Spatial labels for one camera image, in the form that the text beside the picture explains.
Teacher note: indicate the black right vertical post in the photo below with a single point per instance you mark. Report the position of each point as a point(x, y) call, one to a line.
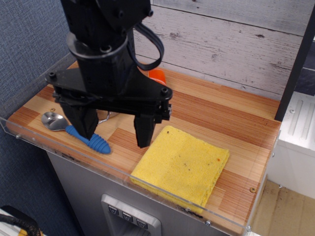
point(297, 67)

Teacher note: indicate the blue handled metal spoon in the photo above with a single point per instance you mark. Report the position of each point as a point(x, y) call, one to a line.
point(56, 122)

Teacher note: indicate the grey cabinet with button panel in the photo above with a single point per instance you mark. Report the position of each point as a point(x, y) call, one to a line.
point(106, 207)

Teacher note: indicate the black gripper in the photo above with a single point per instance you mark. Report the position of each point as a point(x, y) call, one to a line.
point(108, 79)

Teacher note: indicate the clear acrylic table guard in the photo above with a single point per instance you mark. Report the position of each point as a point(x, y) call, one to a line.
point(236, 120)

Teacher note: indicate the small steel pot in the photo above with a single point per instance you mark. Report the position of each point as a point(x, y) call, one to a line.
point(104, 116)

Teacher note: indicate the orange salmon sushi toy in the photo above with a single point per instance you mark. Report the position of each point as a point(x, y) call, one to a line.
point(157, 75)

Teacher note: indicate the yellow cloth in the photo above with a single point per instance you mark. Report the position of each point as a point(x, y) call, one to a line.
point(180, 168)

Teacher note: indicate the white toy sink unit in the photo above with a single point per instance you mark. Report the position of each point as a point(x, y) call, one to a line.
point(292, 164)

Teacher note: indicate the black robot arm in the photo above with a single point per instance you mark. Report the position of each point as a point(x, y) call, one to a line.
point(107, 23)

